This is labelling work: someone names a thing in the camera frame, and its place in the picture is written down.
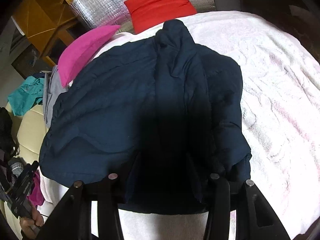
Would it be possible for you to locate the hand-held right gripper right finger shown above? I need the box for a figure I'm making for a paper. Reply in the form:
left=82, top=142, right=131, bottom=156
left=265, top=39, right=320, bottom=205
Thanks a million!
left=204, top=172, right=292, bottom=240

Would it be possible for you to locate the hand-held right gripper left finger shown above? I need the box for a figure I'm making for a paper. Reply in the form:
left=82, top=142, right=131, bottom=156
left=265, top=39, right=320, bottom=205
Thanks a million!
left=51, top=172, right=127, bottom=240

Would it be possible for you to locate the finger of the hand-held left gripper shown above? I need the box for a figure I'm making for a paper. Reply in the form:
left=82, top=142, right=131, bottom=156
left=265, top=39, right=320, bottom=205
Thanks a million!
left=24, top=160, right=40, bottom=178

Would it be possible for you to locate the navy zip jacket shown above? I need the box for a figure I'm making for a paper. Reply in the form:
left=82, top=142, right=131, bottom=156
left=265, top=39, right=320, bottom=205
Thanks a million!
left=39, top=19, right=252, bottom=215

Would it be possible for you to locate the person's left hand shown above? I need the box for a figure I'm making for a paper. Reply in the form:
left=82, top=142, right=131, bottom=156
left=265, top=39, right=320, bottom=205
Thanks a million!
left=20, top=209, right=45, bottom=239

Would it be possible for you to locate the magenta towel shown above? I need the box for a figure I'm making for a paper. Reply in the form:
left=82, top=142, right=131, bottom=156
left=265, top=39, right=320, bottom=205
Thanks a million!
left=26, top=171, right=45, bottom=205

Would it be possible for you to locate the grey knitted sweater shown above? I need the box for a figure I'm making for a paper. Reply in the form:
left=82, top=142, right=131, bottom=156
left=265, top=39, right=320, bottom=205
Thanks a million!
left=7, top=156, right=25, bottom=180

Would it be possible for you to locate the cream sofa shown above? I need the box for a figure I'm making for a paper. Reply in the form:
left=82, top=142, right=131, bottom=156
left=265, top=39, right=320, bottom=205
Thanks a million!
left=0, top=102, right=50, bottom=240

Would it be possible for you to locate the black garment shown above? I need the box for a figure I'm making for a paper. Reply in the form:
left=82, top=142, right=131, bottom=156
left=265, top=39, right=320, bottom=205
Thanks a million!
left=0, top=107, right=17, bottom=155

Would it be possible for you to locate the teal garment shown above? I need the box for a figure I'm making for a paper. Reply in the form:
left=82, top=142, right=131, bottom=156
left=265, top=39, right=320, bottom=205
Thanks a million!
left=8, top=76, right=47, bottom=117

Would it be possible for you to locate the grey garment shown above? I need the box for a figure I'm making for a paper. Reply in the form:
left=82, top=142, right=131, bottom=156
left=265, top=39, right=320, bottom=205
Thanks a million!
left=42, top=65, right=68, bottom=128

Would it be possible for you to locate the white textured bed blanket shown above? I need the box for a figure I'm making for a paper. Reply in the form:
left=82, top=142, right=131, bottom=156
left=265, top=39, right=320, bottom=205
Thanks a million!
left=37, top=10, right=320, bottom=240

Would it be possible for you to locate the magenta pillow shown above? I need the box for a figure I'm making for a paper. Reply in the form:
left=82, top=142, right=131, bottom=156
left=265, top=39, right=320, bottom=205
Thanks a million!
left=57, top=25, right=121, bottom=87

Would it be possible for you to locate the silver foil insulation panel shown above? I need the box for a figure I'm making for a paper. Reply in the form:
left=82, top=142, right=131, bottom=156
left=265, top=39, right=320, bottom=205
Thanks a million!
left=69, top=0, right=215, bottom=30

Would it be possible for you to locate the red pillow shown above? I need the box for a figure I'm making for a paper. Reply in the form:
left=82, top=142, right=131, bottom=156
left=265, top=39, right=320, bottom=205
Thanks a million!
left=124, top=0, right=198, bottom=34

